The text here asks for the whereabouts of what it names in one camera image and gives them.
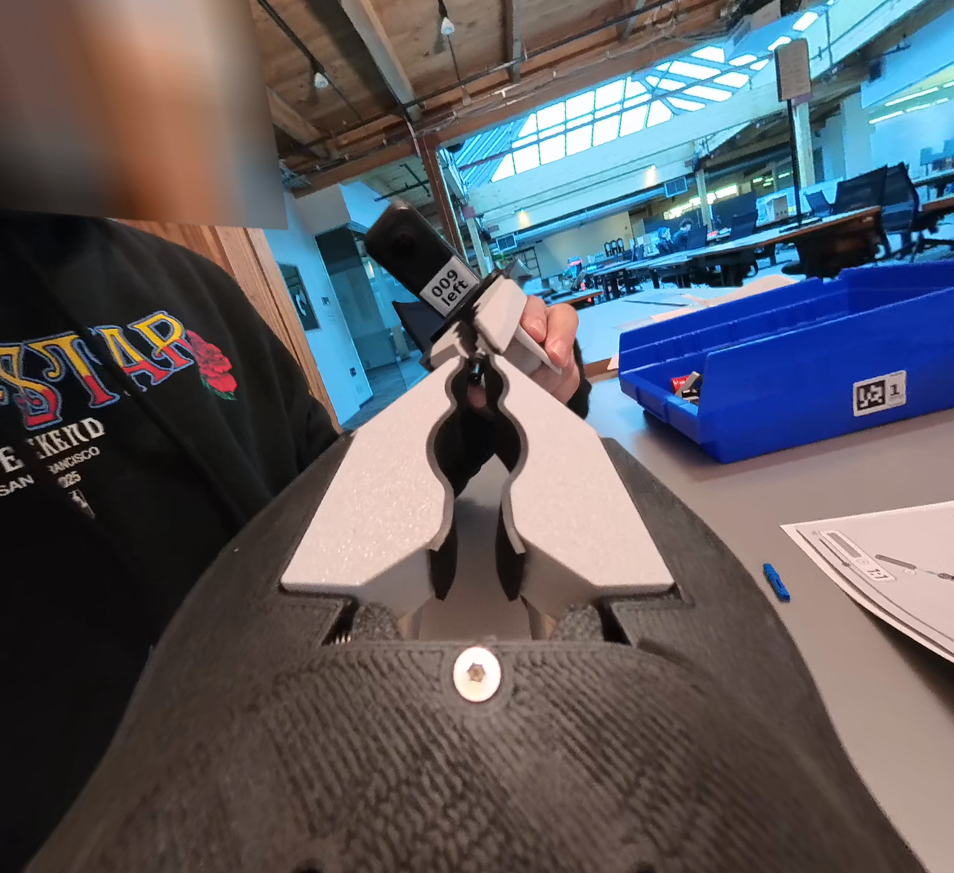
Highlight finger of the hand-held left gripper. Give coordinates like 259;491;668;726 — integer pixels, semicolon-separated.
426;325;479;372
476;280;541;376

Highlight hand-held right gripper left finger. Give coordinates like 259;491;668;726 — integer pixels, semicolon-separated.
279;357;457;640

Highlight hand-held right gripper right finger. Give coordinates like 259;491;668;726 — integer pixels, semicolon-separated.
488;355;676;639

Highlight grey desk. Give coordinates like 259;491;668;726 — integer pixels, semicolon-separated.
585;366;954;873

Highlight blue storage bin with tag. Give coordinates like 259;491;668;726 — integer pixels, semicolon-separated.
619;260;954;465

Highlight long wooden table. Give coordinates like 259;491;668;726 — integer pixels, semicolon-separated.
596;205;885;293

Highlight open instruction booklet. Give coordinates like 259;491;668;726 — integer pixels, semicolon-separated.
780;502;954;665

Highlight sign on pole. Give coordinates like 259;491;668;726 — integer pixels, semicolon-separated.
774;38;815;230

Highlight black office chair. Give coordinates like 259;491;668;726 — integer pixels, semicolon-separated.
829;162;927;261

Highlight framed wall picture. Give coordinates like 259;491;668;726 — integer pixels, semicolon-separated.
276;262;322;333

